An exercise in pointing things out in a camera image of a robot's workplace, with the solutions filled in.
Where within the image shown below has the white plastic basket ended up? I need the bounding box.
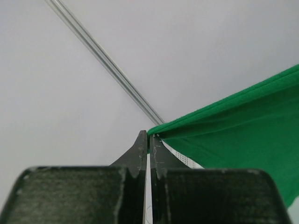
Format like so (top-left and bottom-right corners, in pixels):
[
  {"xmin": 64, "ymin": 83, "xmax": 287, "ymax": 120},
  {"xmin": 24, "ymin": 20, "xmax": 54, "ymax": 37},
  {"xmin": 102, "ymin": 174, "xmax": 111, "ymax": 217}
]
[{"xmin": 163, "ymin": 141, "xmax": 203, "ymax": 169}]

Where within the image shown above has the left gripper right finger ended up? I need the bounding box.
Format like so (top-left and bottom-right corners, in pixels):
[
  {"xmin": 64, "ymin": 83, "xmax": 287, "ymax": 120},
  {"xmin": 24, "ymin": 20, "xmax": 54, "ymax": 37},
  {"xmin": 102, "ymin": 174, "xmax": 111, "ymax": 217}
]
[{"xmin": 149, "ymin": 135, "xmax": 291, "ymax": 224}]

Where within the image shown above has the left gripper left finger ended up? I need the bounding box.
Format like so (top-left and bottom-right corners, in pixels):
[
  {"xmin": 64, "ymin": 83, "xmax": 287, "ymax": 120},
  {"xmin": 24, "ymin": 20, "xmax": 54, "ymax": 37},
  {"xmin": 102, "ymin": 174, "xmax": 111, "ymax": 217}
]
[{"xmin": 0, "ymin": 131, "xmax": 147, "ymax": 224}]

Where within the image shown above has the green t shirt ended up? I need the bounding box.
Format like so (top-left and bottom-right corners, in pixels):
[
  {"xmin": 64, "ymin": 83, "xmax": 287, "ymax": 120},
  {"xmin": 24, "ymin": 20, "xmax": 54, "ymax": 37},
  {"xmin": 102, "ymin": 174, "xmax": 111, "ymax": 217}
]
[{"xmin": 148, "ymin": 65, "xmax": 299, "ymax": 207}]

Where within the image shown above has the left aluminium corner post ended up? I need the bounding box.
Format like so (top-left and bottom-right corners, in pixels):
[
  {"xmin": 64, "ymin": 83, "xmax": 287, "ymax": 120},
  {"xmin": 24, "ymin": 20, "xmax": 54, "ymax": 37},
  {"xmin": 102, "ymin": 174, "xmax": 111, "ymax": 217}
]
[{"xmin": 46, "ymin": 0, "xmax": 164, "ymax": 125}]

